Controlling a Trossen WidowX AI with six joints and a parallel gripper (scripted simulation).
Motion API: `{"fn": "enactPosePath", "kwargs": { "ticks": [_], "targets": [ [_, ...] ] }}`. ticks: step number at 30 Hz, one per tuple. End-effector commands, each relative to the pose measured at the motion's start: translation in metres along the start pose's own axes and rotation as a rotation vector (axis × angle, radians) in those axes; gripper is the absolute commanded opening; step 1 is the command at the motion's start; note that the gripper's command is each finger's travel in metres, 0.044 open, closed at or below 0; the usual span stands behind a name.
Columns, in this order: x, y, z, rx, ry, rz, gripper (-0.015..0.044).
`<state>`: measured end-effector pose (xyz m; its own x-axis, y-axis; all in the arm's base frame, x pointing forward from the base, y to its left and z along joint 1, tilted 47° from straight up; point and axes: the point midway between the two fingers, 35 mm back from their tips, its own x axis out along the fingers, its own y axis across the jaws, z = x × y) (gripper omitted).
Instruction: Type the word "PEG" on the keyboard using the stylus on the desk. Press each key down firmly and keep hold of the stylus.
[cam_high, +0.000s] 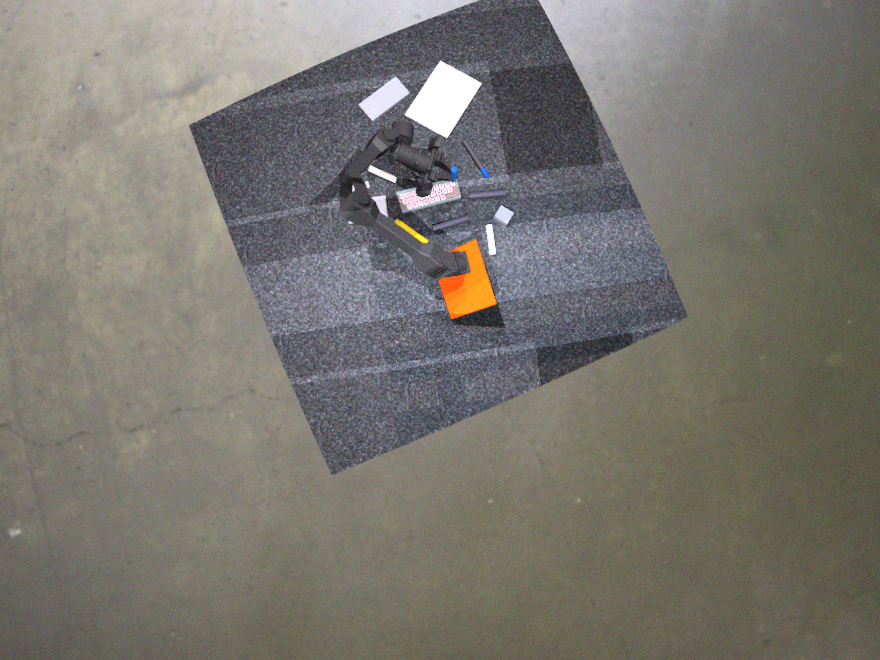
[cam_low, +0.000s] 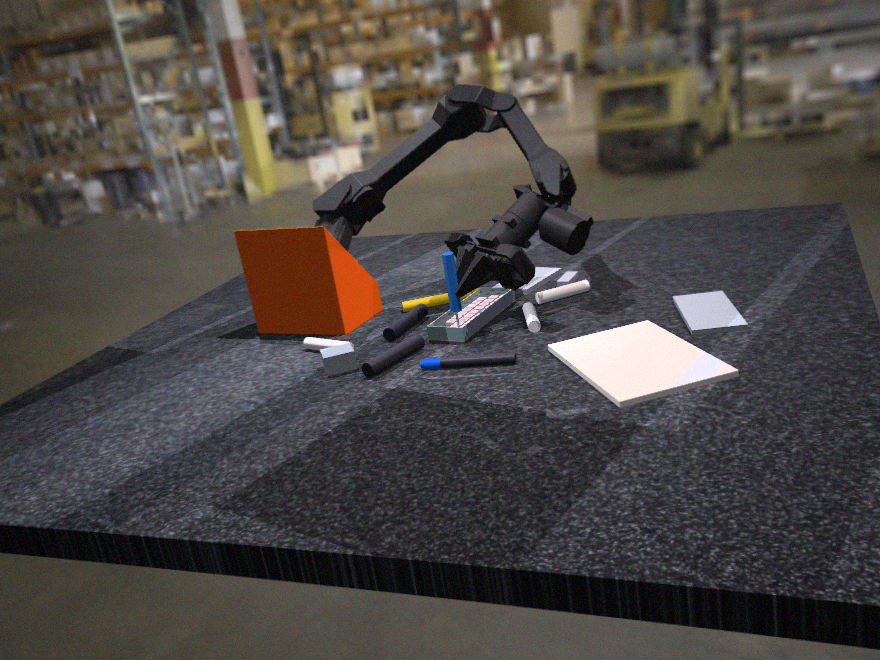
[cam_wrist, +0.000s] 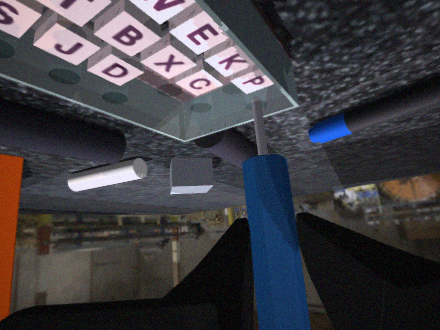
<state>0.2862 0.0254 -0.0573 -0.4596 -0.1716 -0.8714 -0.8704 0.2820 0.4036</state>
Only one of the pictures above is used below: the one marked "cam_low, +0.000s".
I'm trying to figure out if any keyboard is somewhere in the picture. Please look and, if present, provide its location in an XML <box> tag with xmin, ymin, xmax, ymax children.
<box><xmin>426</xmin><ymin>287</ymin><xmax>516</xmax><ymax>344</ymax></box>

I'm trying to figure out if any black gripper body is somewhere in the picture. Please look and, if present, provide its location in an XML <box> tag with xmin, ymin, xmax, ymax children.
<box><xmin>444</xmin><ymin>212</ymin><xmax>535</xmax><ymax>285</ymax></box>

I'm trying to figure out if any white cylinder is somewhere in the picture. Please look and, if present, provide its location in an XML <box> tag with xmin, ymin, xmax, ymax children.
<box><xmin>304</xmin><ymin>337</ymin><xmax>354</xmax><ymax>351</ymax></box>
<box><xmin>535</xmin><ymin>280</ymin><xmax>590</xmax><ymax>304</ymax></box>
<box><xmin>522</xmin><ymin>302</ymin><xmax>541</xmax><ymax>333</ymax></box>

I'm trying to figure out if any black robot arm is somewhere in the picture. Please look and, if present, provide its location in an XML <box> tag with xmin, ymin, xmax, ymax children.
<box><xmin>313</xmin><ymin>84</ymin><xmax>593</xmax><ymax>255</ymax></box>

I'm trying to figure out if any yellow cylinder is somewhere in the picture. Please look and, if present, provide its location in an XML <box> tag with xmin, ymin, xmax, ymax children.
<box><xmin>402</xmin><ymin>288</ymin><xmax>479</xmax><ymax>312</ymax></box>

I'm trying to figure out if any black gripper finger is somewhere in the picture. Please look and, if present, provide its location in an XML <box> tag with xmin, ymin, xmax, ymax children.
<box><xmin>455</xmin><ymin>246</ymin><xmax>474</xmax><ymax>285</ymax></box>
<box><xmin>455</xmin><ymin>251</ymin><xmax>507</xmax><ymax>298</ymax></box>

